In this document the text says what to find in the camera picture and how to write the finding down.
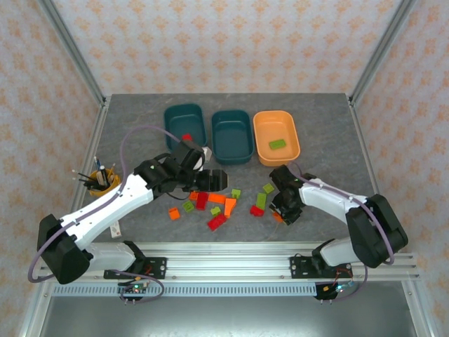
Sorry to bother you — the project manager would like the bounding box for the orange lego wedge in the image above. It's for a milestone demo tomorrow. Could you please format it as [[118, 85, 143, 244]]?
[[223, 197, 238, 219]]

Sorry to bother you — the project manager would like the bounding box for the teal plastic container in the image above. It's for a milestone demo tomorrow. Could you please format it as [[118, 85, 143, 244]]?
[[210, 109, 255, 166], [163, 103, 208, 152]]

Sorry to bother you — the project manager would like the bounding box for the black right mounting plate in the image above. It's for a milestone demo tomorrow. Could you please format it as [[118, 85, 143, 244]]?
[[289, 256, 354, 281]]

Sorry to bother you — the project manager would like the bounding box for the orange plastic container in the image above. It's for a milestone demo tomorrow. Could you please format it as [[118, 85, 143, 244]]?
[[253, 110, 302, 167]]

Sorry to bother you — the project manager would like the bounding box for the grey slotted cable duct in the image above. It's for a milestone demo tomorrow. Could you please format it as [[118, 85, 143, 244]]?
[[52, 283, 319, 298]]

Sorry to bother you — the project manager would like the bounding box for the thin black left gripper cable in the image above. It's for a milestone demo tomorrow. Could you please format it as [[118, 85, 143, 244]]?
[[163, 187, 192, 201]]

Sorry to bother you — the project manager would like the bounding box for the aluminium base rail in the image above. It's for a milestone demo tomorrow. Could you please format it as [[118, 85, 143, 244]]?
[[36, 241, 419, 282]]

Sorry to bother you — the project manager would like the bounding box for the left circuit board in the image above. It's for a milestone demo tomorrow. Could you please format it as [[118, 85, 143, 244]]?
[[117, 279, 152, 305]]

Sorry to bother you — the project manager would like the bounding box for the right circuit board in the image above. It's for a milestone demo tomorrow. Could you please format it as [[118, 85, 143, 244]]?
[[315, 280, 355, 303]]

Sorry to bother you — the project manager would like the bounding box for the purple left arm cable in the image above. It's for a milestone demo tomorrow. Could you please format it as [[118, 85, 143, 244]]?
[[27, 125, 183, 305]]

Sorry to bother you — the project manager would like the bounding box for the blue white pen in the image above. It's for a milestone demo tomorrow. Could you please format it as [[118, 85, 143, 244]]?
[[93, 156, 106, 183]]

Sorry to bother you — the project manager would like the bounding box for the circuit board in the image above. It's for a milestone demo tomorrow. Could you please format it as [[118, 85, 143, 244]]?
[[315, 280, 355, 303], [117, 279, 152, 305]]

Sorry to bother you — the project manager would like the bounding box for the yellow pen cup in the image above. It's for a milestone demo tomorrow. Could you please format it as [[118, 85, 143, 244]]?
[[87, 167, 122, 197]]

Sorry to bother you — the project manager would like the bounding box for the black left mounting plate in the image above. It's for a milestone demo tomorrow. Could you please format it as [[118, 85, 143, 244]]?
[[103, 256, 168, 280]]

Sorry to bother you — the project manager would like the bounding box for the grey metal sheet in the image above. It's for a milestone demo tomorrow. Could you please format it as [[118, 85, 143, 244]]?
[[38, 296, 413, 337]]

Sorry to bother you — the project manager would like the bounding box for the black mounting plate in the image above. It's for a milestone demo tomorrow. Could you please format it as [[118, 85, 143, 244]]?
[[103, 256, 168, 280], [289, 256, 354, 281]]

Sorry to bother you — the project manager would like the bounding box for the aluminium frame post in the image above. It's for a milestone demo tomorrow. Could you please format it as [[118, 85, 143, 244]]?
[[36, 0, 107, 106], [349, 0, 418, 105]]

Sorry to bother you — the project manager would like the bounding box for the aluminium table side rail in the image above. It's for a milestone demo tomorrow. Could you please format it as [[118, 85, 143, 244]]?
[[348, 96, 431, 337], [19, 101, 112, 337]]

